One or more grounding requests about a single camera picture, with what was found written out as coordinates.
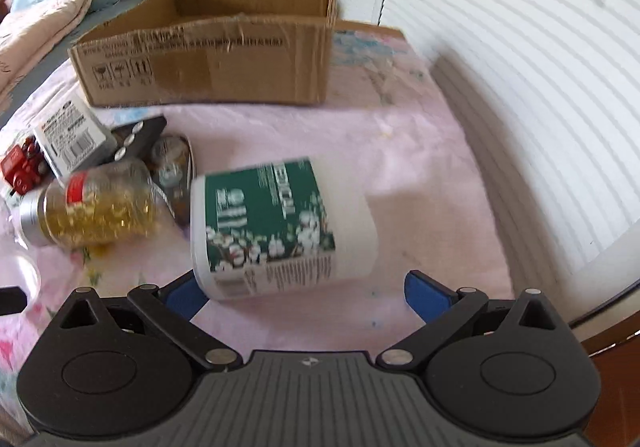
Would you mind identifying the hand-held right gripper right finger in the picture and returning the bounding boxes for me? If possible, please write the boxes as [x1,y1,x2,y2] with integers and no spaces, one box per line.
[376,270,569,371]

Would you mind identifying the yellow capsule bottle silver cap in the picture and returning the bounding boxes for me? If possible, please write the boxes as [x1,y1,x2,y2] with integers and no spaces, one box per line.
[19,159,159,248]

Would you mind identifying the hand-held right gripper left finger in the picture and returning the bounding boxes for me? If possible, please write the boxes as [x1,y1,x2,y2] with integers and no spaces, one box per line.
[59,271,242,371]

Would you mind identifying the red toy car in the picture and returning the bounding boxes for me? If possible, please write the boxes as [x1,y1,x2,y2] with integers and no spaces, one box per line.
[0,137,51,196]

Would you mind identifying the small white barcode box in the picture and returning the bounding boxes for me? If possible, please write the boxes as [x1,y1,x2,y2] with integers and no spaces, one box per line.
[32,99,119,178]

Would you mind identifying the white jar with green label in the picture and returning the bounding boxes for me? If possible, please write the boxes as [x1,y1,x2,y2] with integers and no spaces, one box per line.
[190,157,379,302]

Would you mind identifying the pink floral quilt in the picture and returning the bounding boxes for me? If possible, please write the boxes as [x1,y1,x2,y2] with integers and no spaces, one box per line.
[0,0,96,98]

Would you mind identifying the wooden bed frame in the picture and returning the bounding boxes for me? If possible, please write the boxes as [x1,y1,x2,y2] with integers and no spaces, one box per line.
[570,281,640,447]

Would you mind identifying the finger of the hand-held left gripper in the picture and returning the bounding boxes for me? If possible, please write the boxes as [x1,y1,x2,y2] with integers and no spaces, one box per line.
[0,287,27,316]

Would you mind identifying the pink floral blanket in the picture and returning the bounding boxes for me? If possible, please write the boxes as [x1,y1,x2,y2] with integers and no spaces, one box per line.
[0,19,523,447]

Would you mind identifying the blue bed sheet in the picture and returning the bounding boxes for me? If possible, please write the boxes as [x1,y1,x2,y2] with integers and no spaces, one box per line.
[0,0,153,130]

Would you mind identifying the brown cardboard box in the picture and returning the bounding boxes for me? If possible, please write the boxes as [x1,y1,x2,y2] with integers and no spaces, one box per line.
[67,0,340,108]

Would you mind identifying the black digital timer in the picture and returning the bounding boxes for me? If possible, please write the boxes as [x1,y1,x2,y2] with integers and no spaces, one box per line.
[107,116,169,164]

